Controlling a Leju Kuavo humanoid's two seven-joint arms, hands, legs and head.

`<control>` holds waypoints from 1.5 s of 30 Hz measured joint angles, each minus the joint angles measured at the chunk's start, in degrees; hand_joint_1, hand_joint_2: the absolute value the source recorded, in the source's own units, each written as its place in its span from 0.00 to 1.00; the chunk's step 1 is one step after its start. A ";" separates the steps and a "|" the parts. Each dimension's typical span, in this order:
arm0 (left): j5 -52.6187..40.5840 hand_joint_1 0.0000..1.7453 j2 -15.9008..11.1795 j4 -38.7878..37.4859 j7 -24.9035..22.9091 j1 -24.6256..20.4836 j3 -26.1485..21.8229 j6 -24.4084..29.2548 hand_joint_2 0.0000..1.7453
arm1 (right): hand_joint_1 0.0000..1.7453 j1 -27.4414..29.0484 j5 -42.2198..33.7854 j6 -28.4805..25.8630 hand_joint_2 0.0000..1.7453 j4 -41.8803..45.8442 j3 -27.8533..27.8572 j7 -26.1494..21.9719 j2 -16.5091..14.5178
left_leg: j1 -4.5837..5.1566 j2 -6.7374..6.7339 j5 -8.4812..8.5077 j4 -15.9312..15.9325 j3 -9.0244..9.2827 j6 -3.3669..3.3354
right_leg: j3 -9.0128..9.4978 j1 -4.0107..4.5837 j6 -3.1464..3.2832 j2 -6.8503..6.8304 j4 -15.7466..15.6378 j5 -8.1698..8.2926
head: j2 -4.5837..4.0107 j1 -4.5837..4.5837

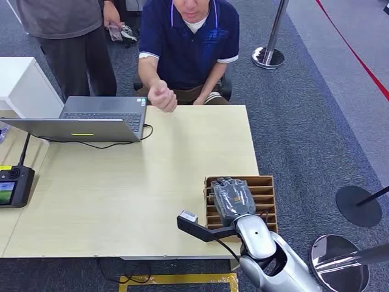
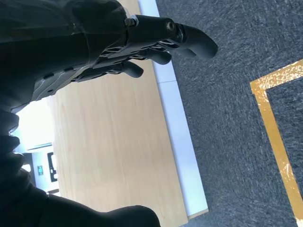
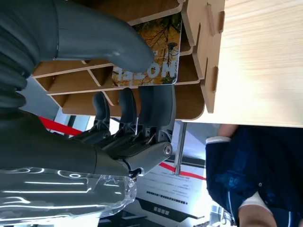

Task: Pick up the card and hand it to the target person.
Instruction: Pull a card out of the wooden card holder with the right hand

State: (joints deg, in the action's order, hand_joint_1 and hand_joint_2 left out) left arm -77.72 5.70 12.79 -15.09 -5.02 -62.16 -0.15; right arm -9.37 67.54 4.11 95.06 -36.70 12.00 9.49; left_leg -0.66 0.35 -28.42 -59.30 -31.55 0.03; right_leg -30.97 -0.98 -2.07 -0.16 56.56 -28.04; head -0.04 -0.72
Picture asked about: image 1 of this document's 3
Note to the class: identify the red barrier belt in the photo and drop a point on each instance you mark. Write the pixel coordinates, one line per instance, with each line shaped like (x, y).
(358, 58)

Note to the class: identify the seated person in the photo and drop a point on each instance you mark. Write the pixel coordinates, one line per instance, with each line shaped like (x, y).
(188, 52)

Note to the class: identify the chrome stanchion post with base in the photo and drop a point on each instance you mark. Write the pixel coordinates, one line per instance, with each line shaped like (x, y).
(268, 54)

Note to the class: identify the smartphone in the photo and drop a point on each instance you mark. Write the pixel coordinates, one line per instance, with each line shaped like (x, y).
(115, 33)

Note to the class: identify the grey open laptop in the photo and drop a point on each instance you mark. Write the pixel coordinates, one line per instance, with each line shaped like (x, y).
(100, 111)

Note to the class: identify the yellow floor tape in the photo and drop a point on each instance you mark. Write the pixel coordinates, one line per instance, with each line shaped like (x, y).
(179, 279)

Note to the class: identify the black bracket wrist camera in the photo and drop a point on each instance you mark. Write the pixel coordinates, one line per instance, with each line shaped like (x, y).
(194, 227)

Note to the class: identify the black remote controller with screen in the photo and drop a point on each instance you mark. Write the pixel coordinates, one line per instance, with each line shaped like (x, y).
(16, 185)

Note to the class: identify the white cabinet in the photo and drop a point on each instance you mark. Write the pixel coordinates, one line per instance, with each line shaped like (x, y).
(21, 86)

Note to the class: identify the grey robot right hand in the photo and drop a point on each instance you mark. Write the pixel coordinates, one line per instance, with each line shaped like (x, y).
(231, 199)

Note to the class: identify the seated person's right hand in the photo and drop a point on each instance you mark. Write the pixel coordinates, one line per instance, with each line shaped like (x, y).
(162, 96)

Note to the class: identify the standing person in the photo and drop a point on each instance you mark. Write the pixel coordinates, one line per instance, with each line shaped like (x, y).
(69, 44)

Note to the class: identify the black stanchion with flat base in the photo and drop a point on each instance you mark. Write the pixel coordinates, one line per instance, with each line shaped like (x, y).
(356, 207)

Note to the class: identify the standing person's hand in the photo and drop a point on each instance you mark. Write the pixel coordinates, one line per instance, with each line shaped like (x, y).
(111, 14)

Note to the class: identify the brown wooden slotted card holder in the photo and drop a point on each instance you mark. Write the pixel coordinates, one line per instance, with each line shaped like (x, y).
(264, 193)

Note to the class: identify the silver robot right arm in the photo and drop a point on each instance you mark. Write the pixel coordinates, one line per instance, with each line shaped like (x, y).
(258, 237)

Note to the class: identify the chrome stanchion with mirror base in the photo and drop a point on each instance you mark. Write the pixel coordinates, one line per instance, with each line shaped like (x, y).
(337, 262)

